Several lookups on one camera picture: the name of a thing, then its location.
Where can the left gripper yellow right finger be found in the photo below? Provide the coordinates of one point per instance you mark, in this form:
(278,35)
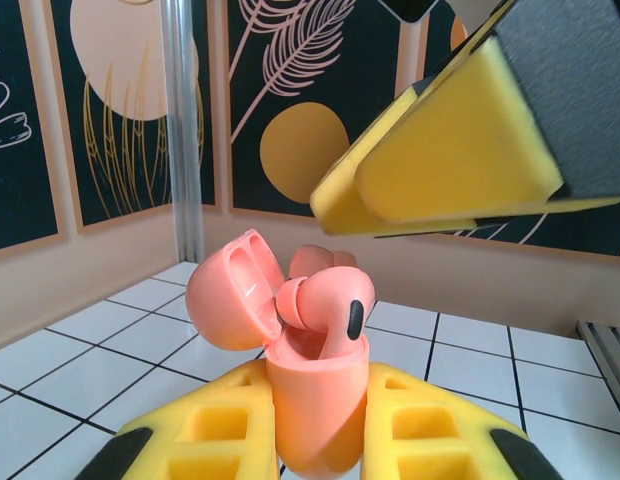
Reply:
(440,430)

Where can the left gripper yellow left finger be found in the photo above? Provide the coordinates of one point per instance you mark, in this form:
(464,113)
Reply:
(200,430)

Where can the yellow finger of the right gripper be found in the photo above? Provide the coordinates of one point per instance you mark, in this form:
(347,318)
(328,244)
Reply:
(335,205)
(465,140)

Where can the pink earbud charging case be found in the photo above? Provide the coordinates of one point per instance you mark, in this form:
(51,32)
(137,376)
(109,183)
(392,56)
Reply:
(315,400)

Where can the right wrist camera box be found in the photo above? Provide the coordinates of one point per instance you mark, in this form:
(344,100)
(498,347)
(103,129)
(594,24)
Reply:
(410,7)

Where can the aluminium corner post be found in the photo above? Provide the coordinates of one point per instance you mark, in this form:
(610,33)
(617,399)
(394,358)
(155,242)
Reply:
(184,125)

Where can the aluminium side rail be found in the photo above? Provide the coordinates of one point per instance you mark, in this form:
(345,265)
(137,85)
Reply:
(605,350)

